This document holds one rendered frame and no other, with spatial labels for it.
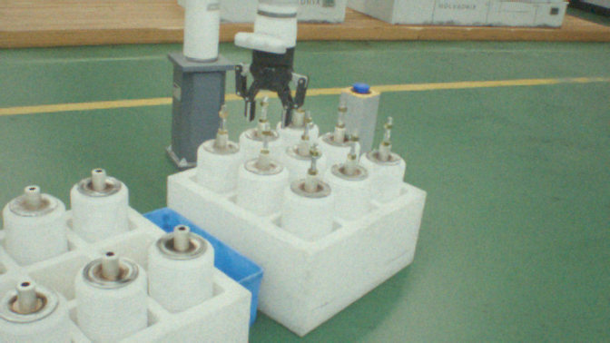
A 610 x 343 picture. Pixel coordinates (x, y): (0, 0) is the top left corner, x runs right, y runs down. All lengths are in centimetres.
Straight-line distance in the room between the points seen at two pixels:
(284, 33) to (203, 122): 70
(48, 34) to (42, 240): 209
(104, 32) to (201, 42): 145
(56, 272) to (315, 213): 44
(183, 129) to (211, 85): 14
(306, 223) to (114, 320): 41
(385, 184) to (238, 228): 32
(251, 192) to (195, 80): 58
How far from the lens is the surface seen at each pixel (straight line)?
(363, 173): 122
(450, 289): 140
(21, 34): 306
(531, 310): 141
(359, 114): 150
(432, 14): 400
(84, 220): 110
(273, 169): 120
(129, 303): 86
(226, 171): 125
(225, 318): 96
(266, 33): 109
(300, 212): 111
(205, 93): 171
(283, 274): 115
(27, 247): 105
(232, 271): 120
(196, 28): 168
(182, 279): 92
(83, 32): 308
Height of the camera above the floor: 74
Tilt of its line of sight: 24 degrees down
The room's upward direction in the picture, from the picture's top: 6 degrees clockwise
